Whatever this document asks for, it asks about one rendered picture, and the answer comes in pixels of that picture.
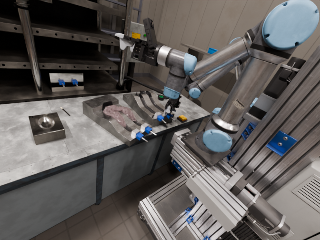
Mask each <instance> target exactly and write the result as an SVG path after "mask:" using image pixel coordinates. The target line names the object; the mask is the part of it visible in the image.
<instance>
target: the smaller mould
mask: <svg viewBox="0 0 320 240"><path fill-rule="evenodd" d="M28 117H29V121H30V126H31V130H32V134H33V137H34V141H35V144H36V145H38V144H42V143H46V142H50V141H54V140H59V139H63V138H66V135H65V129H64V127H63V125H62V122H61V120H60V118H59V116H58V114H57V112H55V113H48V114H41V115H34V116H28Z"/></svg>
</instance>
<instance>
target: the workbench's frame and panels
mask: <svg viewBox="0 0 320 240"><path fill-rule="evenodd" d="M209 116H210V115H208V116H205V117H202V118H199V119H196V120H193V121H190V122H187V123H184V124H181V125H178V126H175V127H172V128H170V129H167V130H163V131H160V132H157V133H156V134H157V135H156V136H155V135H154V134H151V135H149V136H146V137H143V138H144V139H145V140H147V141H148V142H146V141H144V140H143V139H141V140H138V141H137V142H135V143H134V144H132V145H131V146H128V145H126V144H122V145H119V146H117V147H114V148H111V149H108V150H105V151H102V152H99V153H96V154H93V155H90V156H87V157H85V158H82V159H79V160H75V161H72V162H69V163H66V164H64V165H61V166H58V167H55V168H52V169H49V170H46V171H43V172H40V173H37V174H34V175H31V176H28V177H25V178H23V179H20V180H17V181H14V182H11V183H8V184H5V185H2V186H0V240H30V239H32V238H34V237H35V236H37V235H39V234H41V233H43V232H44V231H46V230H48V229H50V228H52V227H53V226H55V225H57V224H59V223H61V222H62V221H64V220H66V219H68V218H70V217H71V216H73V215H75V214H77V213H79V212H80V211H82V210H84V209H86V208H88V207H89V206H91V205H93V204H95V205H99V204H100V203H101V200H102V199H104V198H106V197H107V196H109V195H111V194H113V193H115V192H117V191H119V190H120V189H122V188H124V187H126V186H128V185H129V184H131V183H133V182H135V181H137V180H138V179H140V178H142V177H144V176H146V175H147V174H148V175H151V174H152V173H153V171H155V170H156V169H158V168H160V167H162V166H164V165H165V164H167V163H169V162H171V159H172V156H170V153H171V151H172V149H173V145H172V144H171V140H172V138H173V135H174V133H175V132H178V131H180V130H184V129H187V128H188V129H189V130H190V132H191V133H194V132H197V131H198V129H199V127H200V125H201V123H202V121H203V119H204V118H207V117H209Z"/></svg>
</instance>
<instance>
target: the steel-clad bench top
mask: <svg viewBox="0 0 320 240"><path fill-rule="evenodd" d="M132 93H136V92H130V93H120V94H111V96H113V97H115V98H117V99H118V100H119V104H120V105H121V106H124V107H127V108H130V109H131V107H130V106H129V105H128V104H127V103H126V102H125V101H124V100H123V95H124V94H132ZM101 96H104V95H99V96H88V97H78V98H68V99H57V100H42V101H32V102H22V103H11V104H1V105H0V186H2V185H5V184H8V183H11V182H14V181H17V180H20V179H23V178H25V177H28V176H31V175H34V174H37V173H40V172H43V171H46V170H49V169H52V168H55V167H58V166H61V165H64V164H66V163H69V162H72V161H75V160H79V159H82V158H85V157H87V156H90V155H93V154H96V153H99V152H102V151H105V150H108V149H111V148H114V147H117V146H119V145H122V144H124V142H122V141H121V140H119V139H118V138H116V137H115V136H114V135H112V134H111V133H109V132H108V131H107V130H105V129H104V128H103V127H101V126H100V125H98V124H97V123H95V122H94V121H93V120H91V119H90V118H88V117H87V116H86V115H84V114H83V107H82V102H83V101H86V100H90V99H94V98H97V97H101ZM180 96H182V97H181V98H180V100H179V102H181V103H180V105H179V108H175V110H176V112H174V111H172V112H173V113H174V117H173V118H174V119H175V120H176V121H174V120H172V122H168V123H167V124H162V125H159V126H155V127H152V132H154V133H157V132H160V131H163V130H167V129H170V128H172V127H175V126H178V125H181V124H184V123H187V122H190V121H193V120H196V119H199V118H202V117H205V116H208V115H210V113H209V112H207V111H206V110H204V109H203V108H201V107H200V106H198V105H197V104H195V103H194V102H192V101H191V100H189V99H187V98H186V97H184V96H183V95H180ZM60 107H62V108H63V109H64V110H65V111H66V112H67V113H68V114H70V116H69V115H68V114H67V113H66V112H65V111H64V110H62V109H61V108H60ZM55 112H57V114H58V116H59V118H60V120H61V122H62V125H63V127H64V129H65V135H66V138H63V139H59V140H54V141H50V142H46V143H42V144H38V145H36V144H35V141H34V137H33V134H32V130H31V126H30V121H29V117H28V116H34V115H41V114H48V113H55ZM181 115H183V116H185V117H186V118H187V122H184V123H181V122H180V121H179V120H178V119H177V117H179V116H181Z"/></svg>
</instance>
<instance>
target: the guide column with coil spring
mask: <svg viewBox="0 0 320 240"><path fill-rule="evenodd" d="M16 2H18V3H25V4H27V1H21V0H16ZM17 5H18V6H22V7H26V8H28V5H19V4H17ZM18 12H19V17H20V22H21V26H22V31H23V35H24V39H25V44H26V48H27V53H28V57H29V61H30V67H31V71H32V75H33V80H34V84H35V88H36V93H37V94H39V95H41V94H44V93H45V92H44V87H43V83H42V77H41V72H40V66H39V61H38V55H37V51H36V46H35V40H34V36H33V30H32V25H31V21H30V14H29V10H24V9H20V8H18Z"/></svg>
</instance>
